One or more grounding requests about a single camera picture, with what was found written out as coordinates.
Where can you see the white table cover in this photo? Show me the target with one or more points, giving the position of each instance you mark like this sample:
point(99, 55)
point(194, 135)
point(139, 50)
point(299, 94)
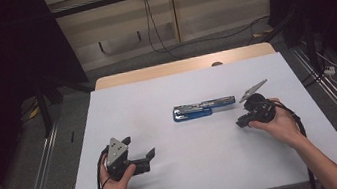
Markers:
point(185, 173)

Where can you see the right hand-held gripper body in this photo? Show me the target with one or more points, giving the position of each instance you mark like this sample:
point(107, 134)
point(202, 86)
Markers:
point(261, 109)

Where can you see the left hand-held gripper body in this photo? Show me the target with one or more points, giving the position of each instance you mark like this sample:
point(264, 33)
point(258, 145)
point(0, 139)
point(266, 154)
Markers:
point(116, 153)

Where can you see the person's right hand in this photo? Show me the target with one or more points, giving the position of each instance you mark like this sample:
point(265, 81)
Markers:
point(282, 128)

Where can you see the small black floor object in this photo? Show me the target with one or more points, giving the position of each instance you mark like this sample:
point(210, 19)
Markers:
point(72, 136)

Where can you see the beige wooden cabinet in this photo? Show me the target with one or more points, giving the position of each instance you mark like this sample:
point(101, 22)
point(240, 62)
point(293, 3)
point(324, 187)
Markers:
point(218, 9)

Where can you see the black metal stand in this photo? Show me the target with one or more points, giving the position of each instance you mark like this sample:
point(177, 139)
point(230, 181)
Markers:
point(45, 116)
point(310, 46)

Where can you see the white power strip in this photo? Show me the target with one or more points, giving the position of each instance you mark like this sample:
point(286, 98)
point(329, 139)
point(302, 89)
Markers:
point(329, 70)

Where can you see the blue stapler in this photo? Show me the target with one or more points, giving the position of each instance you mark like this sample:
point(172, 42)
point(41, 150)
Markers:
point(192, 112)

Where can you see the wooden table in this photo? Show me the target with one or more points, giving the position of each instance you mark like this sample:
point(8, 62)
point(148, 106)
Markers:
point(169, 68)

